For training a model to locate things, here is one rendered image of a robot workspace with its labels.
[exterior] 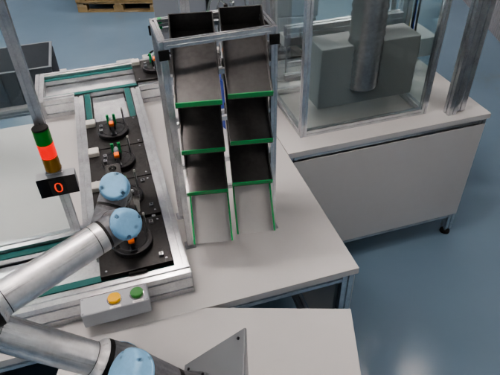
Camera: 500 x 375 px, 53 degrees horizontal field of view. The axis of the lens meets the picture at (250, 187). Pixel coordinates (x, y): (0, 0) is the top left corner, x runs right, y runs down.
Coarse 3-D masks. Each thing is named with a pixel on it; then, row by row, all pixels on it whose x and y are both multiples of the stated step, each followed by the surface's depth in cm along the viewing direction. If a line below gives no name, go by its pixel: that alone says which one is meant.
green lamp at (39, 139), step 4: (48, 128) 150; (32, 132) 149; (44, 132) 149; (48, 132) 150; (36, 136) 149; (40, 136) 149; (44, 136) 149; (48, 136) 151; (36, 140) 150; (40, 140) 150; (44, 140) 150; (48, 140) 151; (52, 140) 153; (36, 144) 151; (40, 144) 151; (44, 144) 151; (48, 144) 152
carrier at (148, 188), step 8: (136, 176) 191; (144, 176) 202; (152, 176) 202; (96, 184) 196; (136, 184) 193; (144, 184) 199; (152, 184) 199; (96, 192) 195; (144, 192) 195; (152, 192) 195; (96, 200) 192; (144, 200) 191; (152, 200) 191; (136, 208) 187; (144, 208) 187; (152, 208) 187; (160, 208) 187
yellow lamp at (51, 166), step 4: (56, 156) 156; (44, 160) 155; (48, 160) 155; (52, 160) 155; (56, 160) 156; (44, 164) 156; (48, 164) 155; (52, 164) 156; (56, 164) 157; (60, 164) 159; (48, 168) 156; (52, 168) 156; (56, 168) 157; (60, 168) 159; (48, 172) 157; (52, 172) 157
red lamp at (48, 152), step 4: (52, 144) 153; (40, 148) 152; (44, 148) 151; (48, 148) 152; (52, 148) 153; (40, 152) 153; (44, 152) 152; (48, 152) 153; (52, 152) 154; (56, 152) 156; (40, 156) 155; (44, 156) 153; (48, 156) 154; (52, 156) 154
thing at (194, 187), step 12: (192, 156) 165; (204, 156) 165; (216, 156) 165; (192, 168) 163; (204, 168) 163; (216, 168) 163; (192, 180) 161; (204, 180) 161; (216, 180) 161; (192, 192) 157; (204, 192) 157; (216, 192) 158
